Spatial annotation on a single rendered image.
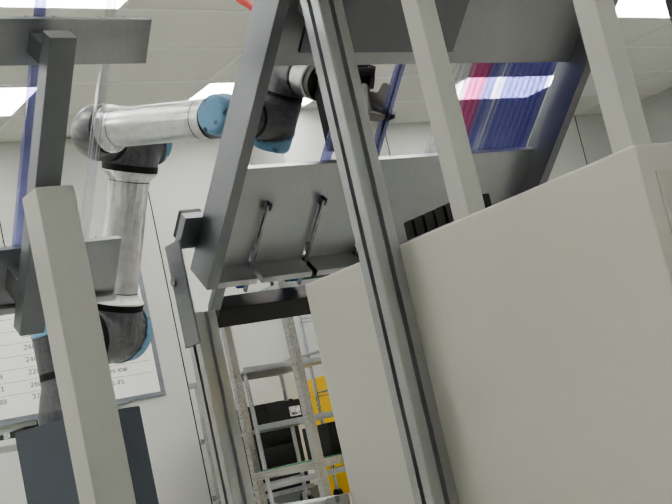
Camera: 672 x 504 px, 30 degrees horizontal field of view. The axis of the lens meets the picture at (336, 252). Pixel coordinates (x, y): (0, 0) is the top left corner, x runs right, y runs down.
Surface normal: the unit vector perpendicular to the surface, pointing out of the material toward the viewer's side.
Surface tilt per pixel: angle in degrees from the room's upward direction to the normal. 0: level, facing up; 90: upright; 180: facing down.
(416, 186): 138
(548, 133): 90
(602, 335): 90
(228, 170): 90
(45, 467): 90
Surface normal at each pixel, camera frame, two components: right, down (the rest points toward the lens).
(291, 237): 0.53, 0.55
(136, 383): 0.54, -0.25
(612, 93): -0.81, 0.10
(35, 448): -0.62, 0.02
